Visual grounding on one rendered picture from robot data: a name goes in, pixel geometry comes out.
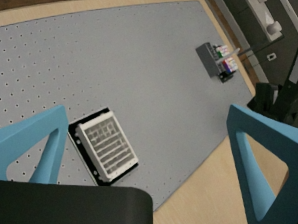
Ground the white grid rack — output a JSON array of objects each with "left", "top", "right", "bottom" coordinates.
[{"left": 75, "top": 111, "right": 138, "bottom": 182}]

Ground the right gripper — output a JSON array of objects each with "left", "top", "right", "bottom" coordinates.
[{"left": 247, "top": 96, "right": 257, "bottom": 112}]

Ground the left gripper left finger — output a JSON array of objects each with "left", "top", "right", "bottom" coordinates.
[{"left": 0, "top": 105, "right": 69, "bottom": 184}]

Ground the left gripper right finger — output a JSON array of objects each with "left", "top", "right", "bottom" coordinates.
[{"left": 226, "top": 104, "right": 298, "bottom": 224}]

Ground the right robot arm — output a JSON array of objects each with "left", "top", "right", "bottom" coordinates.
[{"left": 254, "top": 49, "right": 298, "bottom": 126}]

